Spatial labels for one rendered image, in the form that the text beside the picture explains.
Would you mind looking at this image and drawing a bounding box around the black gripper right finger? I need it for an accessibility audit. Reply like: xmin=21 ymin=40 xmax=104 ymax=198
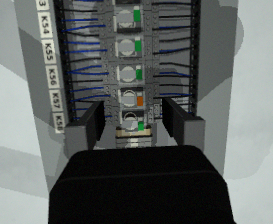
xmin=162 ymin=98 xmax=205 ymax=152

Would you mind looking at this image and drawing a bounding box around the grey mounting plate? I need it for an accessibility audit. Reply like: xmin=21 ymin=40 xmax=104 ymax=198
xmin=63 ymin=0 xmax=191 ymax=150

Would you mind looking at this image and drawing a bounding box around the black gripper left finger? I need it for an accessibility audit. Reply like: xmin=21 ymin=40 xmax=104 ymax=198
xmin=64 ymin=101 xmax=106 ymax=160

